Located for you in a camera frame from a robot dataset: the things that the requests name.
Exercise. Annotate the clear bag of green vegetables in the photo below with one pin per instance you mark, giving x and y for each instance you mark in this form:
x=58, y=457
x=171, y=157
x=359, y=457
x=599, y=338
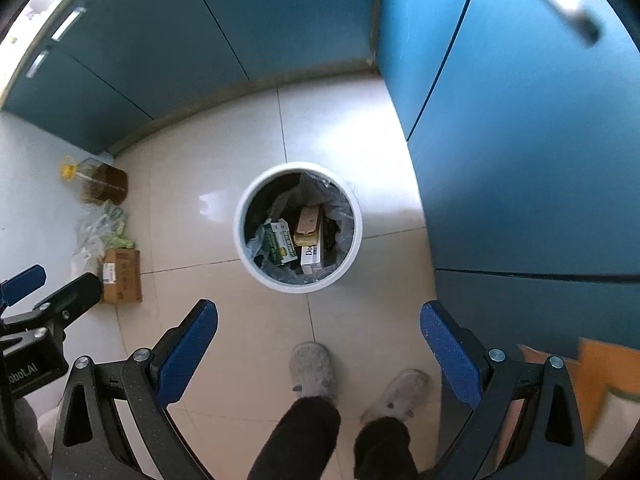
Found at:
x=102, y=230

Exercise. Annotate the orange cardboard box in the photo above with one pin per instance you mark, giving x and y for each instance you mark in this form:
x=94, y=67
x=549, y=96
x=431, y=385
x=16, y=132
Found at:
x=602, y=375

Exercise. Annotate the tall blue cabinet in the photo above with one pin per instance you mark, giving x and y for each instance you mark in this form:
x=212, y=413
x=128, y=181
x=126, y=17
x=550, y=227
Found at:
x=525, y=160

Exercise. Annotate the grey plastic trash bag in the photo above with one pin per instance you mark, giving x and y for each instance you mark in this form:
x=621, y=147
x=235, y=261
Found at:
x=340, y=205

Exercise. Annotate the person's left grey slipper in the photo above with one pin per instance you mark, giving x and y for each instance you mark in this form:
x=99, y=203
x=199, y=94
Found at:
x=311, y=367

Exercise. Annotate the white round trash can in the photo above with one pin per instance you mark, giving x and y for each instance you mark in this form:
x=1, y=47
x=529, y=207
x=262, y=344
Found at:
x=350, y=255

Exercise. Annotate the small brown cardboard box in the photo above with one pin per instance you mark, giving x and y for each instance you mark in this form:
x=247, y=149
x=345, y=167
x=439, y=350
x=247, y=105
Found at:
x=121, y=276

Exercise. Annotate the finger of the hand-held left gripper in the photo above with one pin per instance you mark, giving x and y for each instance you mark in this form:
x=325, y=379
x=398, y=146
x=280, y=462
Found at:
x=77, y=291
x=22, y=281

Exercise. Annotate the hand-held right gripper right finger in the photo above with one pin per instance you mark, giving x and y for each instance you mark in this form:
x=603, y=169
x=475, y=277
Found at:
x=450, y=355

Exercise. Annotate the brown cardboard packet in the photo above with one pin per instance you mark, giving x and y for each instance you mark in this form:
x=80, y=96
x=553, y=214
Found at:
x=306, y=225

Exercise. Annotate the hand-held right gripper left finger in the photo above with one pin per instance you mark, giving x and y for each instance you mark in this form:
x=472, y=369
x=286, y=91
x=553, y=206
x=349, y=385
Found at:
x=187, y=355

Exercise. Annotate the person's right grey slipper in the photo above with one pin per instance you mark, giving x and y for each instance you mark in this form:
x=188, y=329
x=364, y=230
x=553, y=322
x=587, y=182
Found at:
x=397, y=395

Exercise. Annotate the blue kitchen cabinet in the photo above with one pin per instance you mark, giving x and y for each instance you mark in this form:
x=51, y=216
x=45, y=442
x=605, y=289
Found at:
x=200, y=35

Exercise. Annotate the person's grey slipper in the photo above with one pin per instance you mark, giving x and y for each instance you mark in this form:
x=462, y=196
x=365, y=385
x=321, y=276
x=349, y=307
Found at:
x=311, y=367
x=397, y=395

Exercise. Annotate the white and blue carton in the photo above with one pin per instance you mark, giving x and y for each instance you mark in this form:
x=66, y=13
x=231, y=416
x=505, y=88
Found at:
x=311, y=258

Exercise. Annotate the green and white carton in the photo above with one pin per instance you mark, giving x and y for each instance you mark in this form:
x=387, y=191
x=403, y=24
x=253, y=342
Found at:
x=279, y=245

